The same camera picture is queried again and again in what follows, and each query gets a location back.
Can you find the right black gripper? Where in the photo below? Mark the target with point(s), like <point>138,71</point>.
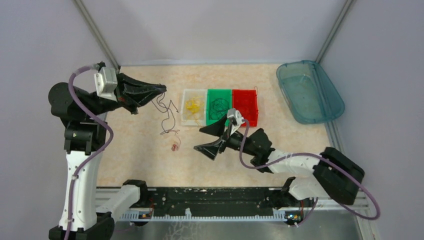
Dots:
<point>211,149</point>

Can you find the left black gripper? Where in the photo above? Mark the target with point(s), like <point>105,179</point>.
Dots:
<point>130,93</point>

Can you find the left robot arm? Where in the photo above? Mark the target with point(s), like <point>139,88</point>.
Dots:
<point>86,136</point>

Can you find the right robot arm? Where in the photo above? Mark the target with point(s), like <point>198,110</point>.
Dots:
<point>328,174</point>

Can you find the green plastic bin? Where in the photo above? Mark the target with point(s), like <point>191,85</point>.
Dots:
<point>218,102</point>

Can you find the white plastic bin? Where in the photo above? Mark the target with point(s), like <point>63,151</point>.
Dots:
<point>193,107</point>

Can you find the red plastic bin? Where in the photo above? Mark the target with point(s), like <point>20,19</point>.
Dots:
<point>245,101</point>

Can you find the teal transparent tub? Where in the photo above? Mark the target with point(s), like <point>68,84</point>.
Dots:
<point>309,93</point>

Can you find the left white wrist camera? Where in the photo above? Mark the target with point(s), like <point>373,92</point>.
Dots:
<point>105,83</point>

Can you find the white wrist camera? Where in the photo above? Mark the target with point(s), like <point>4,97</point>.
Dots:
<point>234,117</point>
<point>105,83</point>

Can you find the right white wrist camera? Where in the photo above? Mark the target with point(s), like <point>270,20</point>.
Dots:
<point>234,117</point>

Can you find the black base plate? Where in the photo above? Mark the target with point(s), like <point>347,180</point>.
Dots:
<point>217,202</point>

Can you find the white toothed cable duct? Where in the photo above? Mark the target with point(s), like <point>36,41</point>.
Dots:
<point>136,216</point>

